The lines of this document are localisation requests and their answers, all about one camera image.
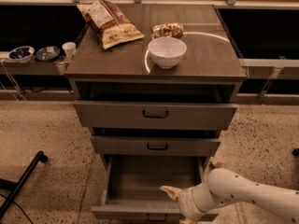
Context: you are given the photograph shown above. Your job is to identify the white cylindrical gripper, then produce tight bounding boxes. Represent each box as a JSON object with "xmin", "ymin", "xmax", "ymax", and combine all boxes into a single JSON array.
[{"xmin": 160, "ymin": 182, "xmax": 219, "ymax": 224}]

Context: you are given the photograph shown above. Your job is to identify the grey bottom drawer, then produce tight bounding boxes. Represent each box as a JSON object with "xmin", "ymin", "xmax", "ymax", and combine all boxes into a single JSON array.
[{"xmin": 92, "ymin": 155, "xmax": 203, "ymax": 223}]

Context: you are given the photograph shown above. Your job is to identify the grey drawer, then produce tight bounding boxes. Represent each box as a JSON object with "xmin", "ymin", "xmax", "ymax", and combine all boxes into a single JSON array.
[
  {"xmin": 91, "ymin": 136, "xmax": 221, "ymax": 157},
  {"xmin": 92, "ymin": 155, "xmax": 203, "ymax": 223},
  {"xmin": 74, "ymin": 101, "xmax": 236, "ymax": 131}
]

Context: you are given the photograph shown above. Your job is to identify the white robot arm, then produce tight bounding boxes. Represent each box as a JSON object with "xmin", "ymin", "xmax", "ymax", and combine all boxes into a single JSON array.
[{"xmin": 161, "ymin": 168, "xmax": 299, "ymax": 224}]

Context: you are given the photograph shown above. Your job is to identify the grey middle drawer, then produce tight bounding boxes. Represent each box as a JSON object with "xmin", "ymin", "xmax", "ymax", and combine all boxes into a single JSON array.
[{"xmin": 91, "ymin": 136, "xmax": 221, "ymax": 157}]

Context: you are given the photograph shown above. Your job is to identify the grey wooden drawer cabinet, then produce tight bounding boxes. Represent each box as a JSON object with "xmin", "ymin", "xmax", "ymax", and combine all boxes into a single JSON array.
[{"xmin": 64, "ymin": 3, "xmax": 248, "ymax": 161}]

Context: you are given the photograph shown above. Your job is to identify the grey top drawer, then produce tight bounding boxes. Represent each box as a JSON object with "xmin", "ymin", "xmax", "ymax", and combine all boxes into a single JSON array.
[{"xmin": 74, "ymin": 101, "xmax": 236, "ymax": 131}]

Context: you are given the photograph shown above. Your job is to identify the black metal stand leg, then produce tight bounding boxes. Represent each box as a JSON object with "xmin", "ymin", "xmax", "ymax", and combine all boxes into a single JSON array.
[{"xmin": 0, "ymin": 151, "xmax": 48, "ymax": 219}]

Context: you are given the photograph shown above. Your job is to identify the white ceramic bowl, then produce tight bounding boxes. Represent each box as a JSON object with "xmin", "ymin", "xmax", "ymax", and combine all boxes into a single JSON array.
[{"xmin": 148, "ymin": 36, "xmax": 187, "ymax": 69}]

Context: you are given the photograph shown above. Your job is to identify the shiny gold snack packet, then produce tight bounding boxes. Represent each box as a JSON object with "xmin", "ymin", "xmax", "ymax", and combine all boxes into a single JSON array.
[{"xmin": 151, "ymin": 22, "xmax": 183, "ymax": 39}]

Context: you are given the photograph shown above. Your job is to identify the brown yellow chip bag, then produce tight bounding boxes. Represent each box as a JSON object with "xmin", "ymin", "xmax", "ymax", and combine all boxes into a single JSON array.
[{"xmin": 77, "ymin": 0, "xmax": 144, "ymax": 49}]

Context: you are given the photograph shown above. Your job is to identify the white paper cup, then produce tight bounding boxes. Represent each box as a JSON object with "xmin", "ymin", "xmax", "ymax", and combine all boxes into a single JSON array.
[{"xmin": 62, "ymin": 42, "xmax": 77, "ymax": 60}]

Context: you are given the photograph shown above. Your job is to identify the dark teal bowl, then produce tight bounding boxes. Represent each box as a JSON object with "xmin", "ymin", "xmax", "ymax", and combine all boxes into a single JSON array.
[{"xmin": 36, "ymin": 46, "xmax": 60, "ymax": 62}]

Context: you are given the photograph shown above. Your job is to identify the blue patterned bowl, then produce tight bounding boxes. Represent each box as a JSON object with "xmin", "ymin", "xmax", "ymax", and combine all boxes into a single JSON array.
[{"xmin": 8, "ymin": 46, "xmax": 35, "ymax": 63}]

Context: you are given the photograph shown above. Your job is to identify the low grey side shelf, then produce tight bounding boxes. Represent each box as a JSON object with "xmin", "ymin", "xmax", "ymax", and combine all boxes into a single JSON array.
[{"xmin": 0, "ymin": 51, "xmax": 69, "ymax": 76}]

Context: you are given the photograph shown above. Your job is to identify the white cable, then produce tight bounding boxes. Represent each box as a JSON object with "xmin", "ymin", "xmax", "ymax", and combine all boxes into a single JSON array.
[{"xmin": 0, "ymin": 59, "xmax": 26, "ymax": 103}]

